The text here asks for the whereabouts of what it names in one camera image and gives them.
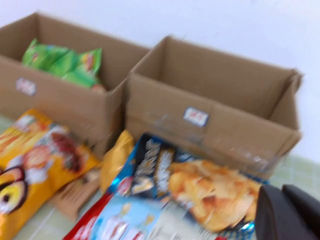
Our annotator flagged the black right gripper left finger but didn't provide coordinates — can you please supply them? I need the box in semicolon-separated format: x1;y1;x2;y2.
254;184;316;240

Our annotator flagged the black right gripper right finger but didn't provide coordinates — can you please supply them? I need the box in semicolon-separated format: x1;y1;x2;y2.
282;184;320;240

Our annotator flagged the small yellow snack bag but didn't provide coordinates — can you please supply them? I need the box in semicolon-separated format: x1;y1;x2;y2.
99;129;136;194

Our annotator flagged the large orange snack bag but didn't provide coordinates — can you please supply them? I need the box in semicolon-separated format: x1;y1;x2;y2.
0;108;101;240

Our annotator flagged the blue Vikar chips bag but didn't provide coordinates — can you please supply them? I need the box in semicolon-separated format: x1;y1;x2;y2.
107;133;270;234

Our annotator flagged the white blue-bordered label sticker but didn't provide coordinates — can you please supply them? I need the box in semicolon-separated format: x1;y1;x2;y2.
182;106;210;128
15;77;37;97

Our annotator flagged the red white shrimp cracker bag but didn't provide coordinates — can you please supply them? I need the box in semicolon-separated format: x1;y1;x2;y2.
62;192;226;240

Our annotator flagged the cardboard box with taped front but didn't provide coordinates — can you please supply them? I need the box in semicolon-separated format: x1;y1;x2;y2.
124;34;305;180

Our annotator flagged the brown biscuit packet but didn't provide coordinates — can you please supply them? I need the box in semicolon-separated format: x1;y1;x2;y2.
51;172;101;222

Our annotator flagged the cardboard box with printed base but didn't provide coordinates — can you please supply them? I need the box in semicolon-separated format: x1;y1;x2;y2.
0;11;151;161

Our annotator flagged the green potato chips bag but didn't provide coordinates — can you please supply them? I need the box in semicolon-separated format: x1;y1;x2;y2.
76;47;103;77
21;38;77;75

